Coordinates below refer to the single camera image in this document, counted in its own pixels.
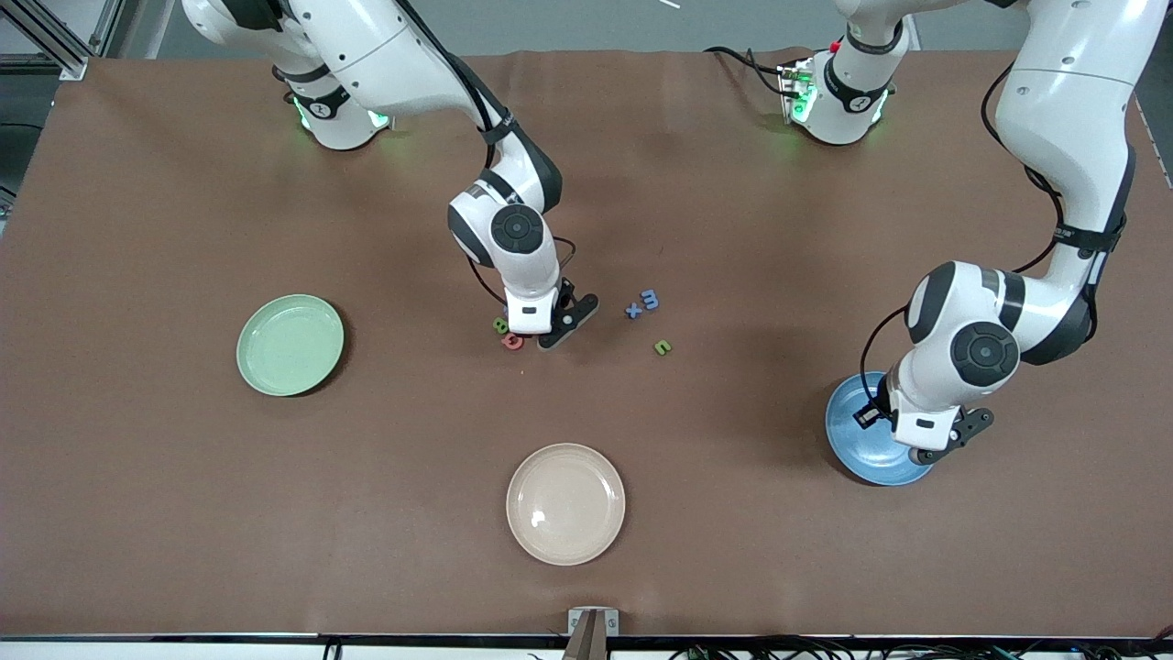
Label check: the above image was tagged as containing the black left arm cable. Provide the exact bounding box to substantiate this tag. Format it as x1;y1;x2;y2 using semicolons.
860;60;1114;404

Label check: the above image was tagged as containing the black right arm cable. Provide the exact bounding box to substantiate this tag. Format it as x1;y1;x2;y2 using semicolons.
394;0;578;308

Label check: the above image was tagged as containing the mint green round plate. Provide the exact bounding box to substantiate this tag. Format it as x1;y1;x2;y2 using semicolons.
236;293;345;398

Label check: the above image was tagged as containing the aluminium extrusion frame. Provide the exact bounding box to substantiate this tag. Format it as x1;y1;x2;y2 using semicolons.
0;0;125;82

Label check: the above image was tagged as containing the blue round plate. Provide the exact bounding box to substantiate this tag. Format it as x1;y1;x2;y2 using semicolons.
825;371;940;487

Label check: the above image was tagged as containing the pale beige round plate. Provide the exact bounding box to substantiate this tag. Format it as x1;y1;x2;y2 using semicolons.
506;443;627;567

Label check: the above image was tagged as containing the brown table cover mat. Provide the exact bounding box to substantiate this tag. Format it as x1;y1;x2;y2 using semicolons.
0;48;1173;638

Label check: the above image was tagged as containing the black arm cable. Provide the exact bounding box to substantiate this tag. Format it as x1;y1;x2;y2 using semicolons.
394;0;578;308
860;60;1114;404

